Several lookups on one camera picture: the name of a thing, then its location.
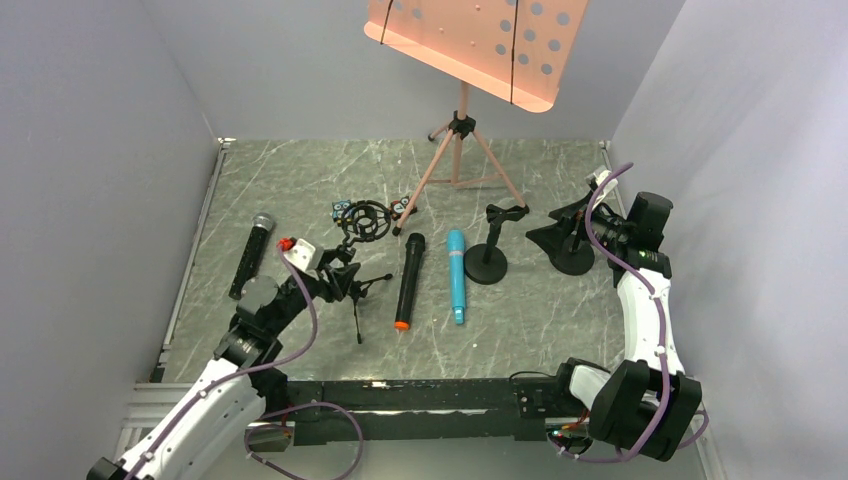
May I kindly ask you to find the black round base clip stand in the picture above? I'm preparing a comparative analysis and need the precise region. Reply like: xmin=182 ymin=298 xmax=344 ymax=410
xmin=550 ymin=218 xmax=595 ymax=276

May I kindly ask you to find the black tripod shock mount stand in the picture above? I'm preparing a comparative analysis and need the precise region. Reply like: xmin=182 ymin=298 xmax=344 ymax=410
xmin=316 ymin=199 xmax=394 ymax=345

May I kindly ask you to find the black microphone orange end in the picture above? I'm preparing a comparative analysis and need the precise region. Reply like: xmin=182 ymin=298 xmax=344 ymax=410
xmin=394 ymin=233 xmax=426 ymax=331

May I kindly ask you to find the black microphone silver mesh head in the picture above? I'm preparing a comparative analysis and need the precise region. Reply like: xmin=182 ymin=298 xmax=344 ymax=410
xmin=228 ymin=212 xmax=275 ymax=300

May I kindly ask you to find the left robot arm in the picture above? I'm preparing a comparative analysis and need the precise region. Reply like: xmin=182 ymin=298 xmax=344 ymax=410
xmin=87 ymin=239 xmax=360 ymax=479

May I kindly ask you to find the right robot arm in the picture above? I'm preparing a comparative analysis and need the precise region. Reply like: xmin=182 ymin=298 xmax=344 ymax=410
xmin=514 ymin=192 xmax=702 ymax=461

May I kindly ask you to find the black round base mic stand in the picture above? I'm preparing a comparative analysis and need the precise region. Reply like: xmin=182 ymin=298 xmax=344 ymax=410
xmin=464 ymin=204 xmax=529 ymax=285

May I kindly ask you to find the pink music stand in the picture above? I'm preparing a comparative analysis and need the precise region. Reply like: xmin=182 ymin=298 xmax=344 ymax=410
xmin=364 ymin=0 xmax=589 ymax=235

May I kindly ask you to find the blue owl toy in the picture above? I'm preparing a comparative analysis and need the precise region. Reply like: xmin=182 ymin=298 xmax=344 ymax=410
xmin=331 ymin=200 xmax=351 ymax=222

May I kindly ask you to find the brown owl toy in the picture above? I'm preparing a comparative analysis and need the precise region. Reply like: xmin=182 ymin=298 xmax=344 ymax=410
xmin=389 ymin=195 xmax=410 ymax=221

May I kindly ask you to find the blue microphone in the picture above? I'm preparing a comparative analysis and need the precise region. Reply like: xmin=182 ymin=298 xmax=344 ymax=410
xmin=446 ymin=229 xmax=466 ymax=325

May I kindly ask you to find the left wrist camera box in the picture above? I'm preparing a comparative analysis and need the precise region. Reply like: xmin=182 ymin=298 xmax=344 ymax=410
xmin=277 ymin=237 xmax=325 ymax=273

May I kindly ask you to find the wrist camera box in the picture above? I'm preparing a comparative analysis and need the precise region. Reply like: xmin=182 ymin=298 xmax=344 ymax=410
xmin=277 ymin=237 xmax=325 ymax=273
xmin=586 ymin=166 xmax=618 ymax=196

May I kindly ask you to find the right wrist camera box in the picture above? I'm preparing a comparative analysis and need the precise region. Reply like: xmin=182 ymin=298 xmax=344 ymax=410
xmin=586 ymin=166 xmax=618 ymax=196

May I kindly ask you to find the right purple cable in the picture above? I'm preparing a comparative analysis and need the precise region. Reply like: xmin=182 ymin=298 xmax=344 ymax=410
xmin=555 ymin=162 xmax=710 ymax=465

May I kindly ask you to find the purple cable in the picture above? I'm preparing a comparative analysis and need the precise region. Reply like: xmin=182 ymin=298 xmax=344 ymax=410
xmin=555 ymin=162 xmax=710 ymax=465
xmin=122 ymin=248 xmax=366 ymax=480

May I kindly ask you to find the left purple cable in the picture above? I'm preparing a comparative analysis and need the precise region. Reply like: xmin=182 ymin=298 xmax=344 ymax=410
xmin=122 ymin=248 xmax=366 ymax=480

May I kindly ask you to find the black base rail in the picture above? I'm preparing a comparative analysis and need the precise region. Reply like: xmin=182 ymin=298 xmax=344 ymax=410
xmin=256 ymin=375 xmax=585 ymax=446

